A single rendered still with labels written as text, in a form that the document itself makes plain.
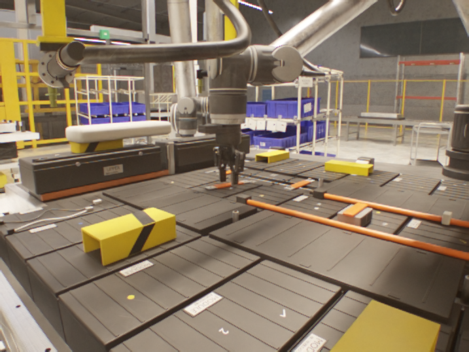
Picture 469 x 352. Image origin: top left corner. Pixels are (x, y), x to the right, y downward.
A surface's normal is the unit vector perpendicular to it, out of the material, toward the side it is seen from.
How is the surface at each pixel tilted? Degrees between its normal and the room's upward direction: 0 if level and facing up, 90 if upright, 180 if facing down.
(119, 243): 90
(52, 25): 90
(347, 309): 0
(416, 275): 0
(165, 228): 90
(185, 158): 90
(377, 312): 0
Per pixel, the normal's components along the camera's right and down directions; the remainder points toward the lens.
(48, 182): 0.75, 0.15
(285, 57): 0.27, 0.22
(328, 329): 0.00, -0.97
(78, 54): 0.56, 0.18
